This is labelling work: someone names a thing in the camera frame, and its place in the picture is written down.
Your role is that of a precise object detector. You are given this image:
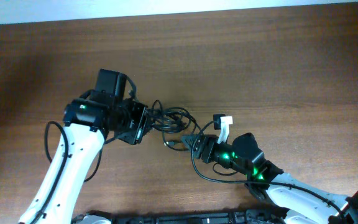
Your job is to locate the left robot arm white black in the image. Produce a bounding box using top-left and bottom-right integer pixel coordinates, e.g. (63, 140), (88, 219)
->
(19, 69), (149, 223)

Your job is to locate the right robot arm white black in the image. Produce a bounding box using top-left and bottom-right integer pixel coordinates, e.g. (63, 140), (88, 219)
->
(181, 133), (358, 223)

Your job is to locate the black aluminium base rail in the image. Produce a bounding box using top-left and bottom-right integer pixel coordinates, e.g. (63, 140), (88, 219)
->
(73, 208), (288, 224)

